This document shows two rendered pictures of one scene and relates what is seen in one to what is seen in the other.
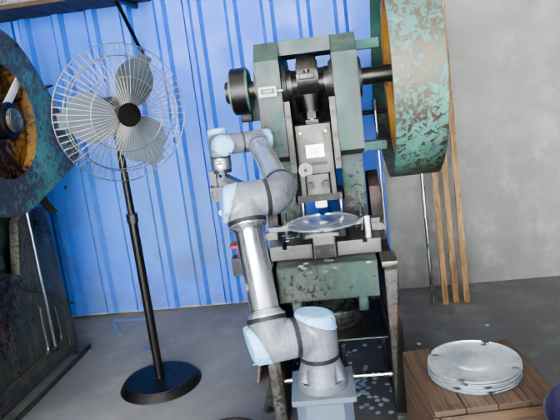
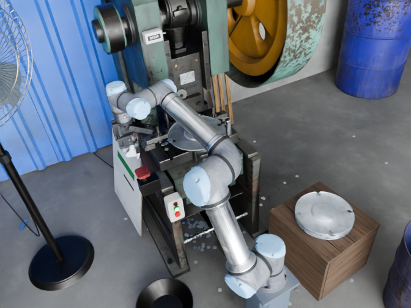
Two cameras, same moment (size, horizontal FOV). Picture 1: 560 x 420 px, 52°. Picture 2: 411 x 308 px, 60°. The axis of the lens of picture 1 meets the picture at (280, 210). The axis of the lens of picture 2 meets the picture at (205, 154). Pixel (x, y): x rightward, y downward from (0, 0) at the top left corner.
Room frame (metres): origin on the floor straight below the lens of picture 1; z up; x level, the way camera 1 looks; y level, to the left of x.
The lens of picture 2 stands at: (0.95, 0.54, 1.81)
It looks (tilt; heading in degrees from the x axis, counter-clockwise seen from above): 39 degrees down; 330
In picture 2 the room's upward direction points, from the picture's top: 6 degrees counter-clockwise
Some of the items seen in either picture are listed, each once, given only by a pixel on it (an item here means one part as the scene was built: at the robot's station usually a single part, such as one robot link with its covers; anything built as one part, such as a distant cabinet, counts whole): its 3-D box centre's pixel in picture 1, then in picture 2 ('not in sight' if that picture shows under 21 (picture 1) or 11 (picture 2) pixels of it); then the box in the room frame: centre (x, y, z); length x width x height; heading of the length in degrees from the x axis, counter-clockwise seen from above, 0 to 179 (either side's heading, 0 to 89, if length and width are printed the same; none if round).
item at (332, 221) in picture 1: (322, 222); (196, 132); (2.23, -0.16, 0.78); 0.29 x 0.29 x 0.01
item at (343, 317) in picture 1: (332, 309); not in sight; (2.35, -0.18, 0.36); 0.34 x 0.34 x 0.10
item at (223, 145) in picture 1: (227, 144); (137, 104); (2.07, 0.16, 1.15); 0.11 x 0.11 x 0.08; 12
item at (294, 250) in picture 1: (325, 240); (188, 137); (2.35, -0.18, 0.68); 0.45 x 0.30 x 0.06; 84
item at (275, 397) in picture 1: (272, 284); (141, 171); (2.52, 0.08, 0.45); 0.92 x 0.12 x 0.90; 174
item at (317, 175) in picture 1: (316, 156); (184, 79); (2.31, -0.17, 1.04); 0.17 x 0.15 x 0.30; 174
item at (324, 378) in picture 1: (321, 367); (268, 269); (1.57, -0.06, 0.50); 0.15 x 0.15 x 0.10
